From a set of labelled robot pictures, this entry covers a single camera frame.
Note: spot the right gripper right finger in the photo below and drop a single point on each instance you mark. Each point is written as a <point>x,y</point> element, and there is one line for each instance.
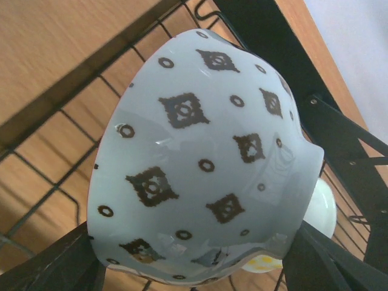
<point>315,262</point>

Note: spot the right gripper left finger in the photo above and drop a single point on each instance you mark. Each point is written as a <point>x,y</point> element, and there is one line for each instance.
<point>68,264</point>

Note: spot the yellow sun pattern bowl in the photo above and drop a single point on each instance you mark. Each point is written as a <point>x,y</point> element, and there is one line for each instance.
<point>262,264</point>

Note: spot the black wire dish rack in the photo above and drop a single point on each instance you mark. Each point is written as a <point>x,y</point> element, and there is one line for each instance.
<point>349,201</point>

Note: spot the white bowl black diamonds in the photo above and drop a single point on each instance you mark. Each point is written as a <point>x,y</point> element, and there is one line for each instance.
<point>203,165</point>

